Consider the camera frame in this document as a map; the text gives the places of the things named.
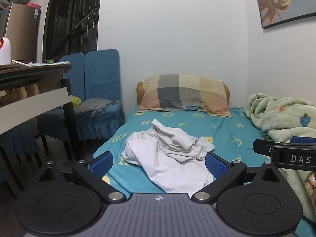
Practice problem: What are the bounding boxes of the pale green fleece blanket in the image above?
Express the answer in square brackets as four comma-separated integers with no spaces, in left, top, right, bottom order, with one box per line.
[244,93,316,224]

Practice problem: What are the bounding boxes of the wooden table with black legs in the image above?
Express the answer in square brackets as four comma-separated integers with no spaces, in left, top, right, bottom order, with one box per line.
[0,63,84,162]

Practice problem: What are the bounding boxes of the white papers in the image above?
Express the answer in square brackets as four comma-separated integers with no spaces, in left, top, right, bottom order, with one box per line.
[12,60,71,67]

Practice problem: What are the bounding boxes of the bed with teal printed sheet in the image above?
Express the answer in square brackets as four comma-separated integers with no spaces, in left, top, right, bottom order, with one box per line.
[92,105,316,237]

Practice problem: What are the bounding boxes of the white rounded appliance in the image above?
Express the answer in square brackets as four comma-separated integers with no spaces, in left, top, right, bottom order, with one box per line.
[0,37,12,65]

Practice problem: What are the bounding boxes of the blue covered chair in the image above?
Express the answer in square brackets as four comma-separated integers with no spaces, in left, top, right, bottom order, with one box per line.
[79,49,125,141]
[37,53,86,141]

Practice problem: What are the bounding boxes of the plaid pillow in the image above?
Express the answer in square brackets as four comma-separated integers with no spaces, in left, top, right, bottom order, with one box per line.
[138,74,232,117]

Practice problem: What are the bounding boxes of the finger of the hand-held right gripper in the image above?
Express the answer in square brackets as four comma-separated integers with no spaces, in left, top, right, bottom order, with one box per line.
[253,139,316,157]
[291,136,316,144]

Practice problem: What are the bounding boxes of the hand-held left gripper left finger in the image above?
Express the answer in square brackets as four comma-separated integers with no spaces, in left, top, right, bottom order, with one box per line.
[37,151,127,205]

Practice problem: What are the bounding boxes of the framed leaf wall picture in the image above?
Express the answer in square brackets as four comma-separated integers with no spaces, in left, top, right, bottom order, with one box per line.
[252,0,316,29]

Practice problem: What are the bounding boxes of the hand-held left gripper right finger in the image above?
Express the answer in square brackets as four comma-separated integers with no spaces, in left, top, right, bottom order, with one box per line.
[191,152,284,204]

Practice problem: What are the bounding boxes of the grey cloth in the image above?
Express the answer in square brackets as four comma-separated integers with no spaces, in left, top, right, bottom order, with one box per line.
[73,98,119,118]

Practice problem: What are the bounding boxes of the orange-brown cushion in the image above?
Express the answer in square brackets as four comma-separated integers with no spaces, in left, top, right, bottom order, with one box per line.
[136,79,230,109]

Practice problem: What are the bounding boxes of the brown refrigerator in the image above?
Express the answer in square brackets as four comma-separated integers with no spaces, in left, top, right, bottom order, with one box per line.
[0,3,41,64]

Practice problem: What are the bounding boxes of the dark grilled window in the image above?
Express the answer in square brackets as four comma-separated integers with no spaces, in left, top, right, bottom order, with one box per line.
[42,0,103,61]

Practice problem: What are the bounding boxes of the white shirt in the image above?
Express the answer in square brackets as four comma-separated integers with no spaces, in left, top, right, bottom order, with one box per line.
[121,118,216,193]

